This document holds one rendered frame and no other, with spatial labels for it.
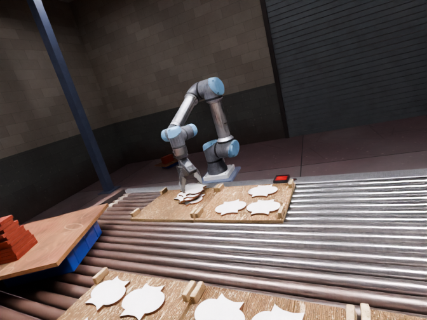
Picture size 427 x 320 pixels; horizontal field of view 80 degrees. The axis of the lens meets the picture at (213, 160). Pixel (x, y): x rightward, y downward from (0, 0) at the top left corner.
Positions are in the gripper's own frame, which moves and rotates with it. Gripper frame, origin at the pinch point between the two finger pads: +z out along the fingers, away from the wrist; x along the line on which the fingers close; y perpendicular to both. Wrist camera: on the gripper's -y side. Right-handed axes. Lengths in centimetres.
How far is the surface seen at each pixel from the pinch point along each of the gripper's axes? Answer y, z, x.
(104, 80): 640, -137, -70
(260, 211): -45.3, 4.3, -9.9
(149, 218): 0.8, 5.3, 27.3
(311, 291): -85, 7, 6
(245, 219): -43.3, 5.3, -3.2
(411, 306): -103, 7, -6
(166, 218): -8.0, 5.3, 21.0
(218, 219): -33.1, 5.3, 4.2
